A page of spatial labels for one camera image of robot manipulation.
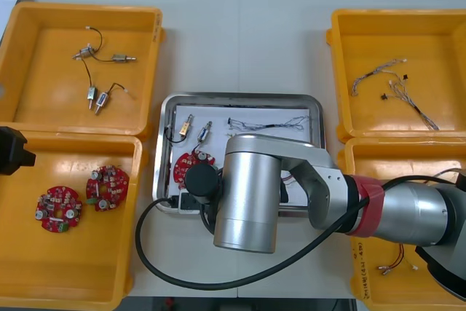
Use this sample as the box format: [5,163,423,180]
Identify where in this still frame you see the blue label metal solenoid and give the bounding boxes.
[94,82,132,117]
[191,120,215,154]

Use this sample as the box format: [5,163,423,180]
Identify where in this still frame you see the brass-coloured metal solenoid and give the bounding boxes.
[164,115,195,143]

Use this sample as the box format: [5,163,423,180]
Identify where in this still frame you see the blue-white twisted wire harness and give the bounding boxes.
[226,115,312,133]

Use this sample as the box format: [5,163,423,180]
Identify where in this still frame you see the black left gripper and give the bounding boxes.
[0,126,38,176]

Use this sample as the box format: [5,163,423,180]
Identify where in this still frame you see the long red-black wire harness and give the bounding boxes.
[377,243,420,276]

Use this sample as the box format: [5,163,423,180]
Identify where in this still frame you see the yellow-orange plastic bin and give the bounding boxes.
[0,1,165,138]
[325,8,466,143]
[0,134,149,309]
[336,137,466,311]

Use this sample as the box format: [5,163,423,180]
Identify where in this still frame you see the white paper sheet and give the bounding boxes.
[166,104,316,207]

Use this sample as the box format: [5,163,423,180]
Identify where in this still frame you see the grey-white twisted wire harness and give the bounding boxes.
[350,58,408,97]

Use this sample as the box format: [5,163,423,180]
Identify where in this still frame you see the steel tray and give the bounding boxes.
[151,92,328,219]
[0,0,26,47]

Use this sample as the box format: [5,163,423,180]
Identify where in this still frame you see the round red circuit board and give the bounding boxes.
[35,186,84,234]
[173,149,218,186]
[85,165,130,213]

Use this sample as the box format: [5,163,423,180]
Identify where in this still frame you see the white harness with black connectors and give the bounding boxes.
[379,73,441,132]

